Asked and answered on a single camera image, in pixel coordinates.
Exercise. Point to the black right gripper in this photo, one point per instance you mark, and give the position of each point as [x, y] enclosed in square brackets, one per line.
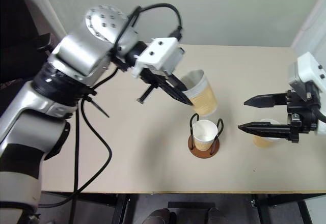
[300, 117]

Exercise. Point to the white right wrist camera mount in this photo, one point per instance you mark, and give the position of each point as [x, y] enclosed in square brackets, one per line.
[307, 68]

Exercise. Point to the dark rounded shape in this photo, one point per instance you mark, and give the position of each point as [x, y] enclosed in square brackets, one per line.
[216, 216]
[160, 216]

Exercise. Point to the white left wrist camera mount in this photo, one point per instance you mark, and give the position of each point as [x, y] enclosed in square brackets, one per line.
[159, 54]

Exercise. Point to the tan ribbed paper cup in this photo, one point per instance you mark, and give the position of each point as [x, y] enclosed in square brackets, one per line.
[203, 135]
[203, 96]
[265, 142]

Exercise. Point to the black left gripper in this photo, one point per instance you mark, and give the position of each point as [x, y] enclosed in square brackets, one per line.
[155, 77]

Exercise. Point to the black flat plate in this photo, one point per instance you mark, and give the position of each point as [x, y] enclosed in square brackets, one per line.
[191, 205]

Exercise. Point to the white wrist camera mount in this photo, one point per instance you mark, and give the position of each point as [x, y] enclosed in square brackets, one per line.
[159, 54]
[307, 68]

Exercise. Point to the black metal table frame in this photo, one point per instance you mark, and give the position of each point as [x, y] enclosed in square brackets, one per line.
[119, 208]

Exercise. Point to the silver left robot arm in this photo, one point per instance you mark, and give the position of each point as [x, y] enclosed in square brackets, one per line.
[76, 53]

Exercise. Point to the black chair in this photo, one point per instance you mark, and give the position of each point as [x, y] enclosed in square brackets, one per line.
[15, 17]

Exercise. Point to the black zip tie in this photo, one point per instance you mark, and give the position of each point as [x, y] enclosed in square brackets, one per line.
[100, 110]

